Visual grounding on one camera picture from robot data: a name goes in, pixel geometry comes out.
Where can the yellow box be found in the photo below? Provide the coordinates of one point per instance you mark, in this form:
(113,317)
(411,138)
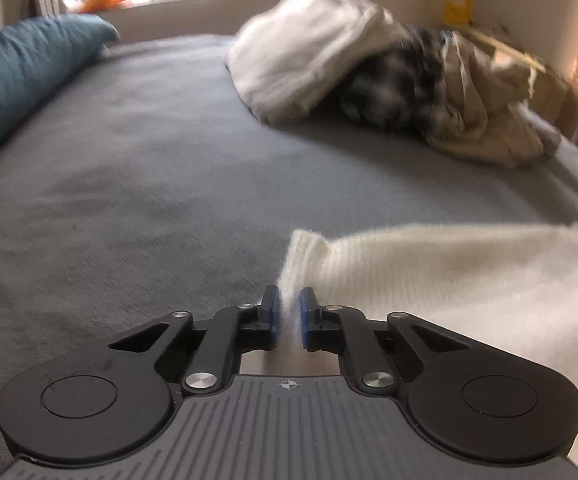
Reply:
(458,2)

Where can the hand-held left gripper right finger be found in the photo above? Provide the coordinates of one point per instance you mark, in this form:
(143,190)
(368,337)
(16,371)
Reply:
(306,320)

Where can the cream knit sweater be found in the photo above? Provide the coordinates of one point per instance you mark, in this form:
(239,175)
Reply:
(444,280)

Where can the white folded garment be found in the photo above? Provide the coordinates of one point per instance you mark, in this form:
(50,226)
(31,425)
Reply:
(304,55)

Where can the teal pillow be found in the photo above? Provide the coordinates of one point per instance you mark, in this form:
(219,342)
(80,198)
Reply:
(24,75)

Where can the dark plaid shirt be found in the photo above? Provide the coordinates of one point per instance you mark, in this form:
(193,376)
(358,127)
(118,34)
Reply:
(399,80)

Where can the wooden desk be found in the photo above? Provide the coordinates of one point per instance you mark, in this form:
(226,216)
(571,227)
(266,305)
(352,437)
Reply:
(544,80)

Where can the beige pants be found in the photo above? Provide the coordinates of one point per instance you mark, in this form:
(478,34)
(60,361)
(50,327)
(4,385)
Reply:
(489,115)

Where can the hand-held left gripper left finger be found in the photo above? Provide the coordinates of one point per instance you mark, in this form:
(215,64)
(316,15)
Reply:
(271,317)

